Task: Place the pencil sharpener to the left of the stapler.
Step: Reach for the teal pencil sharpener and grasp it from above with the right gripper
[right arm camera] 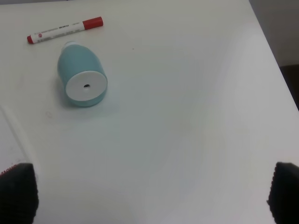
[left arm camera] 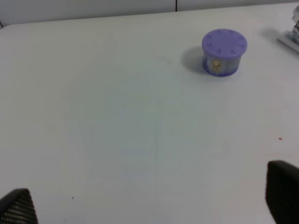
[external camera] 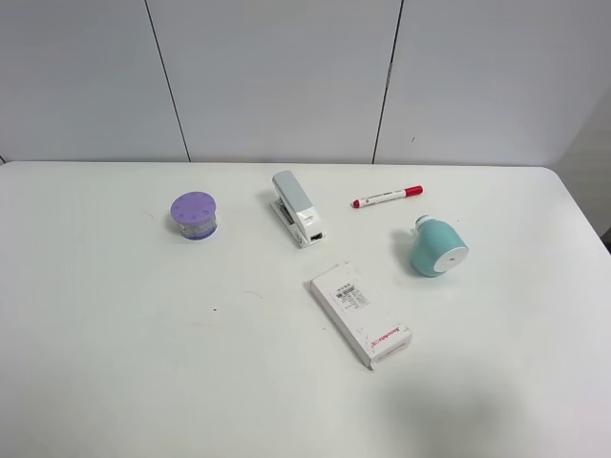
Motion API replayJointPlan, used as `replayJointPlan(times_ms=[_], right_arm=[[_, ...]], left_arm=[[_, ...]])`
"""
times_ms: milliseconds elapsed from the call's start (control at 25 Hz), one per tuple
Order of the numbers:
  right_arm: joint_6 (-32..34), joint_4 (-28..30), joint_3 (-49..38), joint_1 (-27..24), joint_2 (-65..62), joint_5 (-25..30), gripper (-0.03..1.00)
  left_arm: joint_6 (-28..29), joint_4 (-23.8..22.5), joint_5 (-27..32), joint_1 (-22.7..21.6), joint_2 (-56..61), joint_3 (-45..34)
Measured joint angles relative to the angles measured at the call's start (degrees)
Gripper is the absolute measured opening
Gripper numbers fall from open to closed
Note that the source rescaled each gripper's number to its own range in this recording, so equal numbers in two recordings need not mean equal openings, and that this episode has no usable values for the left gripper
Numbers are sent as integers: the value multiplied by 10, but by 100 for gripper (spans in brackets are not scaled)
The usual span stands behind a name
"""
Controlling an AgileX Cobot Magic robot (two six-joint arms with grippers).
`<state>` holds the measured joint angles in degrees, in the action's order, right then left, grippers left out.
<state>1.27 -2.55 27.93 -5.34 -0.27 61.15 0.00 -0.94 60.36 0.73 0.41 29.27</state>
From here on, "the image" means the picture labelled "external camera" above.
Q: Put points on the white cardboard box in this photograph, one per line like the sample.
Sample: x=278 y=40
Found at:
x=365 y=321

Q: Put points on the red white marker pen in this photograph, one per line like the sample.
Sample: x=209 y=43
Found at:
x=388 y=196

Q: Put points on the purple round container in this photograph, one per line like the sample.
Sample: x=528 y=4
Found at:
x=195 y=215

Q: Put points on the teal pencil sharpener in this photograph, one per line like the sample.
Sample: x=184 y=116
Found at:
x=437 y=247

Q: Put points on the white grey stapler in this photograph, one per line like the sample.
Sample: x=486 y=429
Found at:
x=296 y=211

